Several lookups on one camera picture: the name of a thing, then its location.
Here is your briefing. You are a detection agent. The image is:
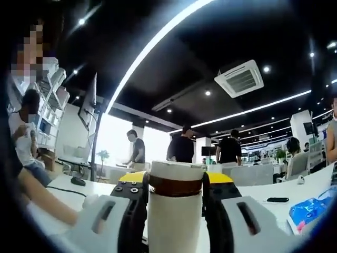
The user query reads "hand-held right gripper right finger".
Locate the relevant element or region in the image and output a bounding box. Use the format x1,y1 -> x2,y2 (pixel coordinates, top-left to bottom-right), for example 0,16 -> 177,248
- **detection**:
202,171 -> 292,253

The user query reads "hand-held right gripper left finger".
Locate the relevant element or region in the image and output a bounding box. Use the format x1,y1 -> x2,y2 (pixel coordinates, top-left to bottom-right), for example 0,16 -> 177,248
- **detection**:
73,171 -> 151,253

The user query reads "white water cup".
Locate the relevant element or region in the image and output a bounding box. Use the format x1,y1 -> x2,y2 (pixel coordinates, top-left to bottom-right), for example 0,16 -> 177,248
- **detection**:
146,192 -> 204,253

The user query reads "white brown cup lid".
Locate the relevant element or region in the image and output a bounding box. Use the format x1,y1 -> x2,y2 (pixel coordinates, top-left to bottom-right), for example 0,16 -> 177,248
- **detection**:
148,160 -> 205,198

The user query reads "white table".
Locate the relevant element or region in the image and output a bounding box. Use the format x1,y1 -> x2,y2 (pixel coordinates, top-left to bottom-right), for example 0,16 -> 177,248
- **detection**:
26,163 -> 337,253

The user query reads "blue tissue pack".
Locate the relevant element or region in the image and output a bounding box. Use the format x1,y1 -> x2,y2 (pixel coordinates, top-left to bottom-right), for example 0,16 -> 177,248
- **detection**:
286,188 -> 335,236

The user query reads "grey desk partition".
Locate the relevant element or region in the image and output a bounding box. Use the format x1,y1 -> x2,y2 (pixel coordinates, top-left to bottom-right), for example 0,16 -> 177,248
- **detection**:
229,163 -> 275,187

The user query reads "black monitor pole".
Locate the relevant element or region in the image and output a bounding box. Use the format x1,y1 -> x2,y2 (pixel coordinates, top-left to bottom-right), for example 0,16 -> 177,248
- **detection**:
89,101 -> 102,182

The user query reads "grey office chair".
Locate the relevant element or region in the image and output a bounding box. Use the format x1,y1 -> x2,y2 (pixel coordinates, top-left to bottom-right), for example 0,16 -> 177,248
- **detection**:
286,152 -> 311,182

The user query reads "monitor on stand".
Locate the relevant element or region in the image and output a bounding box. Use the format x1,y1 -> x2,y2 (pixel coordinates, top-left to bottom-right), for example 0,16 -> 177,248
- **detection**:
78,72 -> 98,130

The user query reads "straight ceiling light strip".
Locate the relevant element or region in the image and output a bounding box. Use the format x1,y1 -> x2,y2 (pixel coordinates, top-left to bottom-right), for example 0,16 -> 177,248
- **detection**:
170,89 -> 313,134

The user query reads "ceiling air conditioner vent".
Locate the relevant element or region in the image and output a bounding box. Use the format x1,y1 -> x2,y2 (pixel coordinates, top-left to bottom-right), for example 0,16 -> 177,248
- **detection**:
214,60 -> 265,99

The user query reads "curved ceiling light strip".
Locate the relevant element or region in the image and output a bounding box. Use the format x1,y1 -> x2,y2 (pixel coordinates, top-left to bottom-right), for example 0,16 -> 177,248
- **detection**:
106,0 -> 212,114

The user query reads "black mouse cable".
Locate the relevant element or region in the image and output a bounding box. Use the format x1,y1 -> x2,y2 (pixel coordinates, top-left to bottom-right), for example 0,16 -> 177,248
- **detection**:
45,186 -> 88,199

